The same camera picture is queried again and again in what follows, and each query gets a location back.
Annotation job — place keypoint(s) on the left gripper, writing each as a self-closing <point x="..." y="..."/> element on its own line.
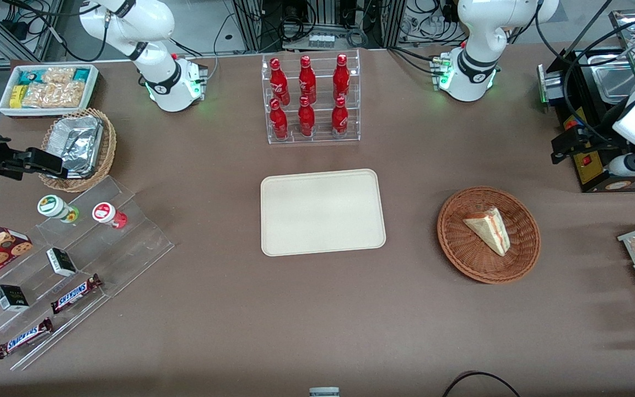
<point x="598" y="135"/>

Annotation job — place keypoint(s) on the triangular sandwich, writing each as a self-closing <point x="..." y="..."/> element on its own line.
<point x="488" y="229"/>

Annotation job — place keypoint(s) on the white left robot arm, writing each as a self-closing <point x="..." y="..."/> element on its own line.
<point x="474" y="71"/>

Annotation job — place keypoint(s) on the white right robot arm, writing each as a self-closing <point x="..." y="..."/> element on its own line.
<point x="157" y="82"/>

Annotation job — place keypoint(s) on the small tan wicker basket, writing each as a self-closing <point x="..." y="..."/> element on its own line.
<point x="109" y="149"/>

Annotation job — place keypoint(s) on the steel appliance tray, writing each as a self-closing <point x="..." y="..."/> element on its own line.
<point x="612" y="82"/>

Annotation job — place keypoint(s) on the large brown wicker basket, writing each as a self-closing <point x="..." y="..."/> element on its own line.
<point x="461" y="248"/>

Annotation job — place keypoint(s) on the beige plastic serving tray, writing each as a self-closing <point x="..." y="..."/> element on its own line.
<point x="323" y="212"/>

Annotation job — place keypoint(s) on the black countertop appliance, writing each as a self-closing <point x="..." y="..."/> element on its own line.
<point x="590" y="176"/>

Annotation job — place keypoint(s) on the aluminium foil container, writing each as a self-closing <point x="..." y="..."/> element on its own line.
<point x="77" y="140"/>

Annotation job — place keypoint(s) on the green lid cup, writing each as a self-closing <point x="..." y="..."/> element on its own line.
<point x="52" y="205"/>

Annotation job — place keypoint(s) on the large clear cracker bag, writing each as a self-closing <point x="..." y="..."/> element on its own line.
<point x="55" y="95"/>

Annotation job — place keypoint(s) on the white rectangular snack bin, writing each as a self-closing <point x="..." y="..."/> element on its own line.
<point x="6" y="107"/>

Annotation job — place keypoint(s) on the yellow snack packet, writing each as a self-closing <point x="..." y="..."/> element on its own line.
<point x="17" y="95"/>

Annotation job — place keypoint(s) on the red lid cup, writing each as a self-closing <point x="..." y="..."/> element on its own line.
<point x="104" y="212"/>

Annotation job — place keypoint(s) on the teal snack packet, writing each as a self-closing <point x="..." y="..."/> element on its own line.
<point x="81" y="74"/>
<point x="31" y="76"/>

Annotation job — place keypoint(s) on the small clear cracker bag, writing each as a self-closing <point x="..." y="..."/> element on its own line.
<point x="58" y="75"/>

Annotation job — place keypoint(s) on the small black box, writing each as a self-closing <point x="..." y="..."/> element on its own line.
<point x="11" y="298"/>
<point x="61" y="262"/>

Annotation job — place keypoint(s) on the clear acrylic stepped display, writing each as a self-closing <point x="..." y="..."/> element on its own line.
<point x="130" y="248"/>

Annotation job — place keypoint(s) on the Snickers chocolate bar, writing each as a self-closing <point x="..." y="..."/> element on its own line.
<point x="75" y="295"/>
<point x="22" y="339"/>

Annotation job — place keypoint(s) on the red cola bottle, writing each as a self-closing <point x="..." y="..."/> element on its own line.
<point x="339" y="118"/>
<point x="279" y="82"/>
<point x="306" y="118"/>
<point x="307" y="80"/>
<point x="341" y="77"/>
<point x="279" y="122"/>

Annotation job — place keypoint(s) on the clear acrylic bottle rack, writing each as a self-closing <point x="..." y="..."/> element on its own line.
<point x="323" y="138"/>

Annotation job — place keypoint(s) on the white power strip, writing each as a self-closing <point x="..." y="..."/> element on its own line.
<point x="321" y="41"/>

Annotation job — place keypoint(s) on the small grey device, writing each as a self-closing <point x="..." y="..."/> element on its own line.
<point x="324" y="392"/>

